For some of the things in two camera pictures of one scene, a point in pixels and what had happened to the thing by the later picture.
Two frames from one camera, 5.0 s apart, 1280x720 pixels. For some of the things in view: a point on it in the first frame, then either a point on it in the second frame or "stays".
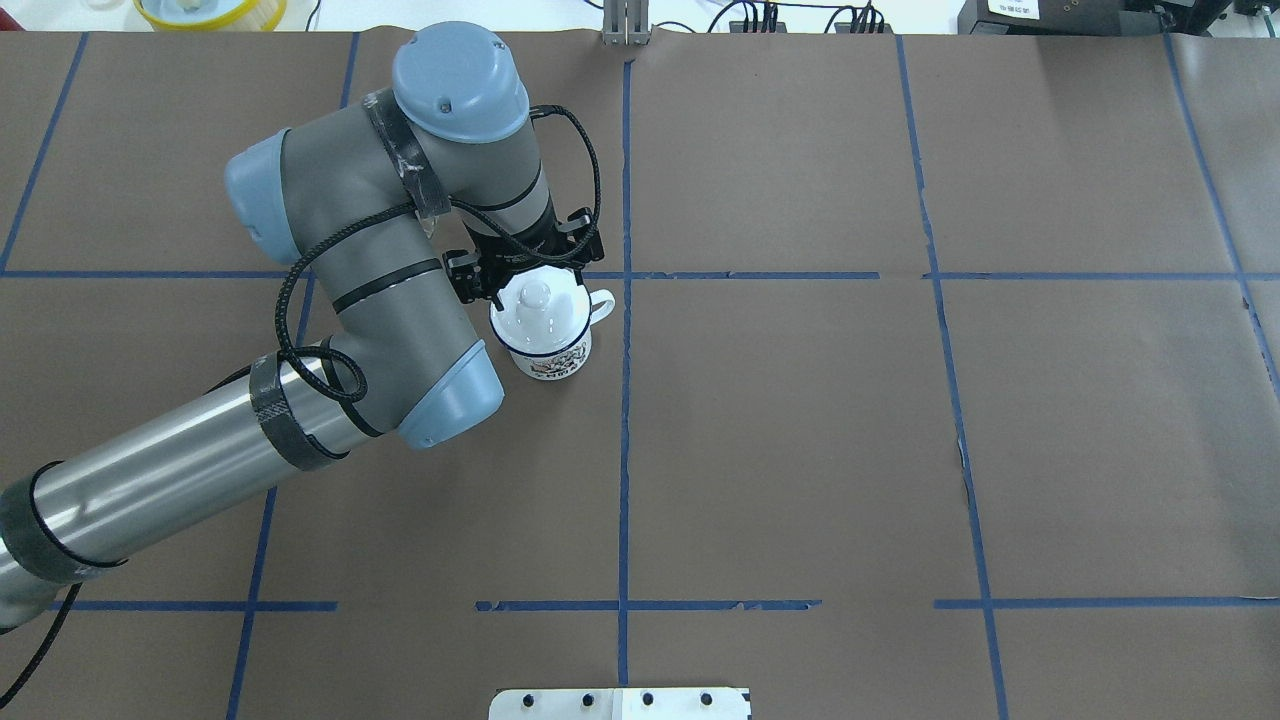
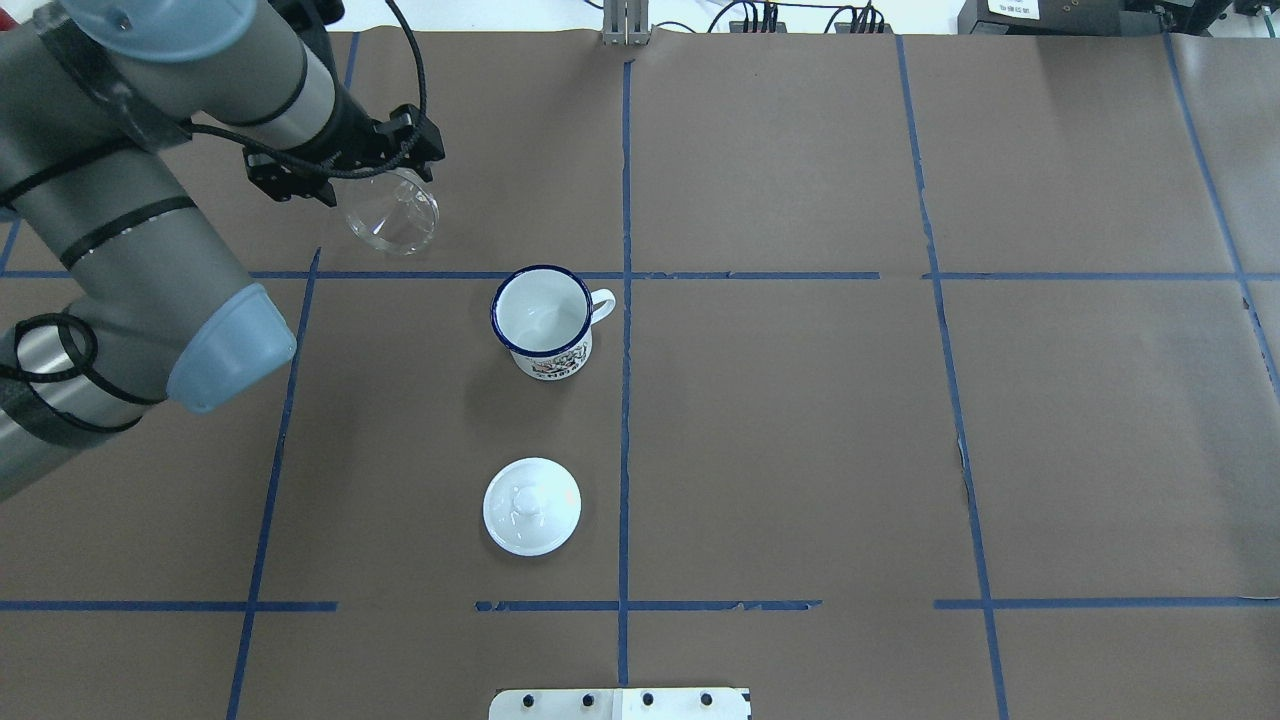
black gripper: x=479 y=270 to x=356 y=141
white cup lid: x=546 y=309 to x=532 y=507
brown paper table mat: x=942 y=382 stays
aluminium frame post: x=626 y=22 stays
